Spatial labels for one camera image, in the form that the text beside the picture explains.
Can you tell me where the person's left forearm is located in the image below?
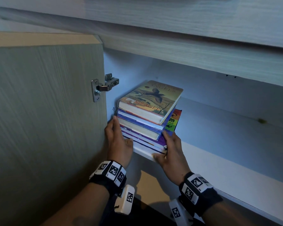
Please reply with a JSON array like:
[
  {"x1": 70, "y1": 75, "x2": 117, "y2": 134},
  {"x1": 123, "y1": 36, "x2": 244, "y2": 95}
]
[{"x1": 41, "y1": 182, "x2": 110, "y2": 226}]

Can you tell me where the black metal door hinge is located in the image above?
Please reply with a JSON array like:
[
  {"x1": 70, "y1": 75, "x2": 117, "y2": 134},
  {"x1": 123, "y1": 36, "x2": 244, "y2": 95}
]
[{"x1": 91, "y1": 73, "x2": 120, "y2": 103}]

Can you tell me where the blue book large white lettering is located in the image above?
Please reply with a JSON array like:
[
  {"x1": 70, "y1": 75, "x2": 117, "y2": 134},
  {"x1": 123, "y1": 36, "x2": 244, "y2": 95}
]
[{"x1": 117, "y1": 116, "x2": 166, "y2": 142}]

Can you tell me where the white cabinet door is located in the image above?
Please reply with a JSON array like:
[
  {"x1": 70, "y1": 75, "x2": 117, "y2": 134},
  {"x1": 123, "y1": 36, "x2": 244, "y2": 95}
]
[{"x1": 0, "y1": 31, "x2": 108, "y2": 226}]

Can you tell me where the person's left hand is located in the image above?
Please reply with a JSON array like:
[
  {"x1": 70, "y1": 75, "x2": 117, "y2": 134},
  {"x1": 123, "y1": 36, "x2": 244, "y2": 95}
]
[{"x1": 105, "y1": 116, "x2": 134, "y2": 168}]

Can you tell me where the white wall socket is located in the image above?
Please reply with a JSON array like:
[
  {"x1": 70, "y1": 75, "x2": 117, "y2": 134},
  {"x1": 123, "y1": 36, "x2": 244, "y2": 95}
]
[{"x1": 217, "y1": 73, "x2": 238, "y2": 80}]

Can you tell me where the person's right hand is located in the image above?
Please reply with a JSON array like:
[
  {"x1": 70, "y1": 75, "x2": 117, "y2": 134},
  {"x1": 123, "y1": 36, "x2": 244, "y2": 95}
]
[{"x1": 153, "y1": 131, "x2": 191, "y2": 186}]

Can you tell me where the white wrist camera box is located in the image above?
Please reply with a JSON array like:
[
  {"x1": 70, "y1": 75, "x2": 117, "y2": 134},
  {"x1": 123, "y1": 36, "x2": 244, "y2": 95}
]
[
  {"x1": 114, "y1": 185, "x2": 136, "y2": 215},
  {"x1": 169, "y1": 197, "x2": 194, "y2": 226}
]

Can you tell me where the colourful striped book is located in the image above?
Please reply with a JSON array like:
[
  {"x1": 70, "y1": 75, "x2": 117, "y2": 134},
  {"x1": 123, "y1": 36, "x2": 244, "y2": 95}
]
[{"x1": 164, "y1": 108, "x2": 182, "y2": 132}]

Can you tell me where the thick yellow bird cover book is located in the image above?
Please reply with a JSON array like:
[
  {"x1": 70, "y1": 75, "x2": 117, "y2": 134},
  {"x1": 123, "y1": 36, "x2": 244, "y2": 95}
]
[{"x1": 118, "y1": 80, "x2": 184, "y2": 125}]

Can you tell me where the person's right forearm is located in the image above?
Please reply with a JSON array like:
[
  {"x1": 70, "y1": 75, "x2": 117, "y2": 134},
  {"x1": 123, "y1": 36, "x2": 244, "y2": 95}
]
[{"x1": 201, "y1": 199, "x2": 282, "y2": 226}]

